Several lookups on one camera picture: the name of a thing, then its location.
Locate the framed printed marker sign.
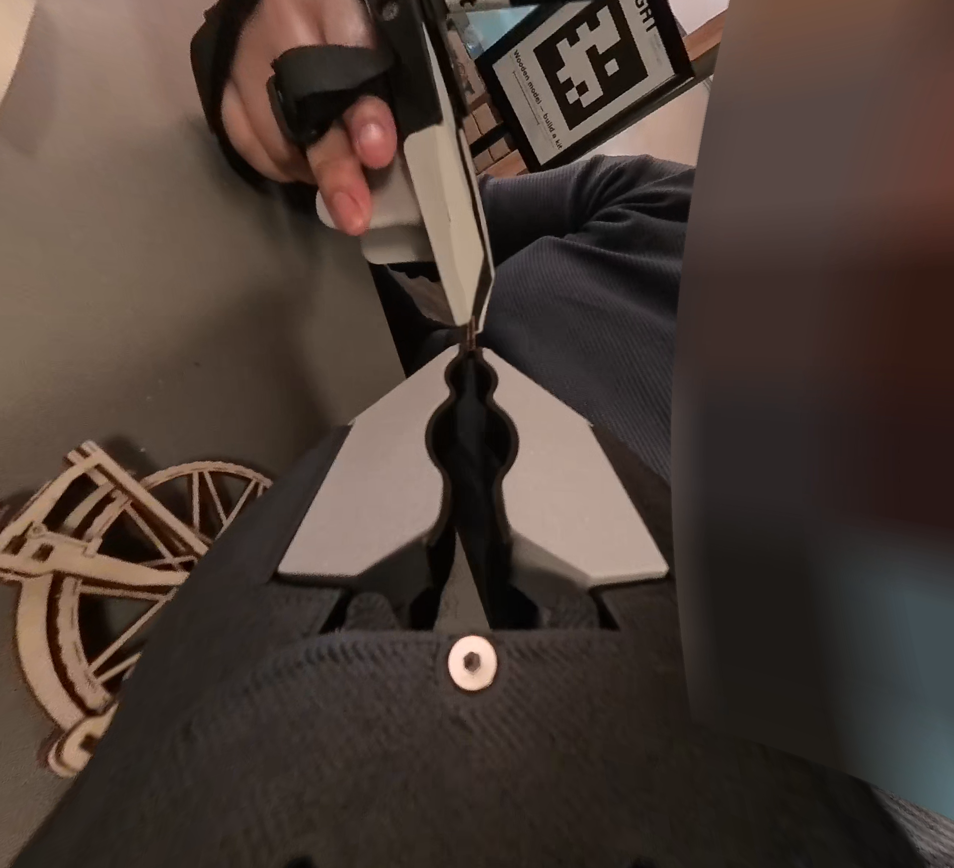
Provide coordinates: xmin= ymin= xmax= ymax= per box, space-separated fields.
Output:
xmin=473 ymin=0 xmax=696 ymax=173

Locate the wooden bicycle model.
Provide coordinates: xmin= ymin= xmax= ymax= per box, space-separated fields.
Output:
xmin=0 ymin=439 xmax=275 ymax=780

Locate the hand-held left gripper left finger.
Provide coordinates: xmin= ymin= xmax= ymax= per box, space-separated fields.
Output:
xmin=277 ymin=348 xmax=469 ymax=580

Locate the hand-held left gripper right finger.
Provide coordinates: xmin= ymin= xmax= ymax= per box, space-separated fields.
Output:
xmin=479 ymin=348 xmax=670 ymax=591

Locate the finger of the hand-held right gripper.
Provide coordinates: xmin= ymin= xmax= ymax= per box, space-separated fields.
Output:
xmin=425 ymin=17 xmax=498 ymax=330
xmin=404 ymin=121 xmax=478 ymax=323

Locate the person's right hand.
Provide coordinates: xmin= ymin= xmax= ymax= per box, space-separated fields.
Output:
xmin=190 ymin=0 xmax=398 ymax=237

